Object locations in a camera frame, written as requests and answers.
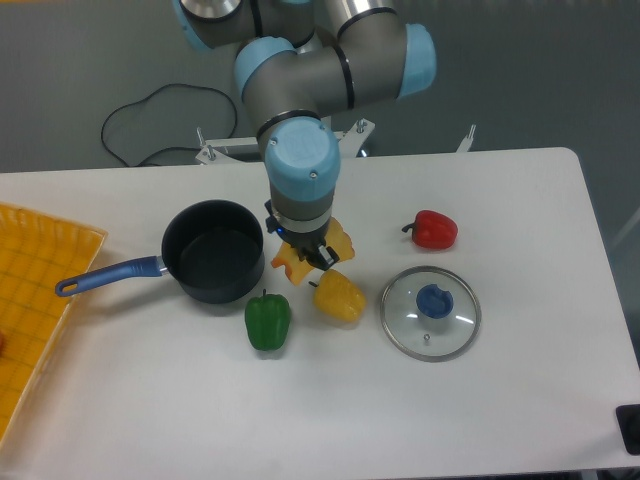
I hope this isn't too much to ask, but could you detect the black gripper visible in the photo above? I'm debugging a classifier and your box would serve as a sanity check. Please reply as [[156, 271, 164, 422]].
[[265, 200, 340, 271]]

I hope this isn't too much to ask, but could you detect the yellow toy bread slice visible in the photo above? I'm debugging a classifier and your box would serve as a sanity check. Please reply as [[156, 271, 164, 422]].
[[270, 217, 355, 285]]

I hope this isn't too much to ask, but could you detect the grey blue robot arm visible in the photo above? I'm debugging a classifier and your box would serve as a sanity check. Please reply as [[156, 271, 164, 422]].
[[174, 1, 437, 270]]

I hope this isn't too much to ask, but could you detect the yellow toy bell pepper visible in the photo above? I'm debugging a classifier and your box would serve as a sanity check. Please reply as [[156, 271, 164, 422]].
[[309, 270, 367, 323]]

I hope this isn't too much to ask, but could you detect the green toy bell pepper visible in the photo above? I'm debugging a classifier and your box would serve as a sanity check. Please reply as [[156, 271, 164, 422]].
[[244, 289, 292, 351]]

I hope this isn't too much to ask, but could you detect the red toy bell pepper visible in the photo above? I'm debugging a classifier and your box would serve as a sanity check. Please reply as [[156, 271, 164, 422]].
[[401, 210, 458, 250]]

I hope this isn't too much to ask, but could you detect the glass lid blue knob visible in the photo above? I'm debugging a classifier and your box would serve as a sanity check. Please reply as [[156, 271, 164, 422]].
[[379, 266, 482, 363]]

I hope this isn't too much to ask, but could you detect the yellow woven basket tray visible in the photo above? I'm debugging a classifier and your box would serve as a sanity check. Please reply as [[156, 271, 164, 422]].
[[1, 203, 108, 440]]

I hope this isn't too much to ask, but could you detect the black device at table edge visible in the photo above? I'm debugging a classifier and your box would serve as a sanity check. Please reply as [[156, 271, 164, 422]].
[[615, 404, 640, 456]]

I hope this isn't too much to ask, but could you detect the black pot blue handle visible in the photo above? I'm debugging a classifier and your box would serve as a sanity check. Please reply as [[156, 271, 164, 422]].
[[55, 200, 265, 304]]

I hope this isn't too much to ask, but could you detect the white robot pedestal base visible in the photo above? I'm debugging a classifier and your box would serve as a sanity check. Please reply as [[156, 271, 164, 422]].
[[199, 117, 376, 162]]

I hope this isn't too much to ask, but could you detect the white metal frame bracket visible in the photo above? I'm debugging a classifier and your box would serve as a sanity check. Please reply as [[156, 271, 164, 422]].
[[195, 127, 262, 165]]

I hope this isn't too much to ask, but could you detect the black cable on floor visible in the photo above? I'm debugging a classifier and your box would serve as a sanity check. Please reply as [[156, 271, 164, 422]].
[[100, 82, 239, 168]]

